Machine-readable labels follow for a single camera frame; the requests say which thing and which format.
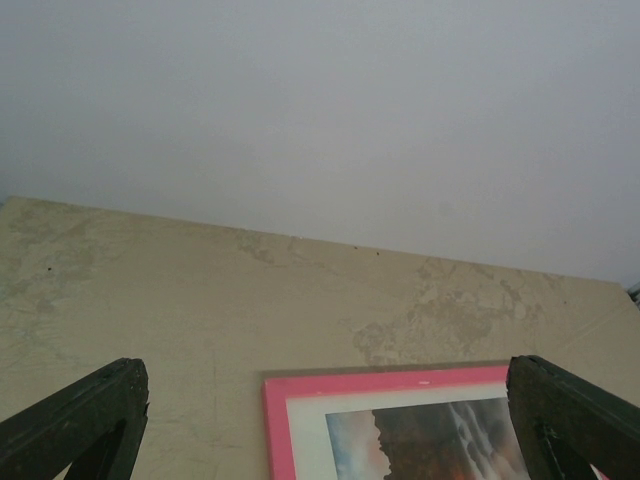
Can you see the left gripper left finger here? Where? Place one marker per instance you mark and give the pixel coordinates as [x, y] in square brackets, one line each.
[91, 429]

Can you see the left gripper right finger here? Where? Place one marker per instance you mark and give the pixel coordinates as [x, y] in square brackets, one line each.
[568, 428]

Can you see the pink wooden picture frame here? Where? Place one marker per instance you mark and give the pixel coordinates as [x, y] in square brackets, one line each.
[279, 389]

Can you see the sunset landscape photo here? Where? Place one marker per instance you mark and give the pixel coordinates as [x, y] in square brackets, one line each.
[465, 439]

